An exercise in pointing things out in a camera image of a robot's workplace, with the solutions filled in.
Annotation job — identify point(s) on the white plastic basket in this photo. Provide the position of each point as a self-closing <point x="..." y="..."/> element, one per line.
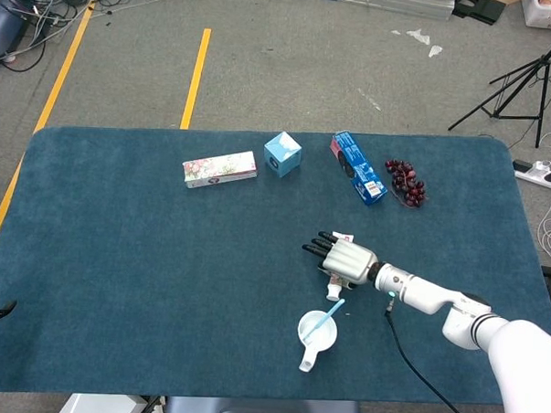
<point x="547" y="15"/>

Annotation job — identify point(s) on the dark blue machine base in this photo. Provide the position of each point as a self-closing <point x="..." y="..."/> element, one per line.
<point x="7" y="21"/>

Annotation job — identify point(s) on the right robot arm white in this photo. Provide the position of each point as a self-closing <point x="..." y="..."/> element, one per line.
<point x="436" y="296"/>

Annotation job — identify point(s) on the red grape bunch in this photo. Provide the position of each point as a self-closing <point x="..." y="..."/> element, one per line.
<point x="407" y="182"/>

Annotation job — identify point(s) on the floral toothpaste tube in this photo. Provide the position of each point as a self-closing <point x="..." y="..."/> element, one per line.
<point x="333" y="291"/>

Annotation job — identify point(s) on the black tripod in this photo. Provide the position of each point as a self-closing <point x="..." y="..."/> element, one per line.
<point x="544" y="63"/>

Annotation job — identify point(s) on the blue rectangular package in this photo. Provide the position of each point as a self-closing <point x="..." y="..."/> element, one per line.
<point x="359" y="169"/>

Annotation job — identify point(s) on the light blue toothbrush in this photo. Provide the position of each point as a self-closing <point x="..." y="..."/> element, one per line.
<point x="330" y="314"/>

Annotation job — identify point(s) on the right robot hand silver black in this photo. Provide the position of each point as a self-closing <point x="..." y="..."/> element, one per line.
<point x="348" y="262"/>

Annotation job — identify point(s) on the black flat plate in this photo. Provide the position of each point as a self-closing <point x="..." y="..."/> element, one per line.
<point x="476" y="8"/>

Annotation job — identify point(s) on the white power strip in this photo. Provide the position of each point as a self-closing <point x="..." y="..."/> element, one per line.
<point x="530" y="173"/>

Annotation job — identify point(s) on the white base panel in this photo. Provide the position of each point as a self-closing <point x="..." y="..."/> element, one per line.
<point x="102" y="407"/>

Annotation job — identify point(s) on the silver aluminium rail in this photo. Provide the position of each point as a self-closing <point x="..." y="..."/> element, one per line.
<point x="380" y="1"/>

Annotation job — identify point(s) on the blue table mat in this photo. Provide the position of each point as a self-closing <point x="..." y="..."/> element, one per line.
<point x="118" y="254"/>

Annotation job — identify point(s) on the floral rectangular box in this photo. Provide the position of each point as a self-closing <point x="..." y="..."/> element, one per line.
<point x="220" y="169"/>

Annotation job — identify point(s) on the light blue cube box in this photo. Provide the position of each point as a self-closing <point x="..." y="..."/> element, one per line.
<point x="282" y="156"/>

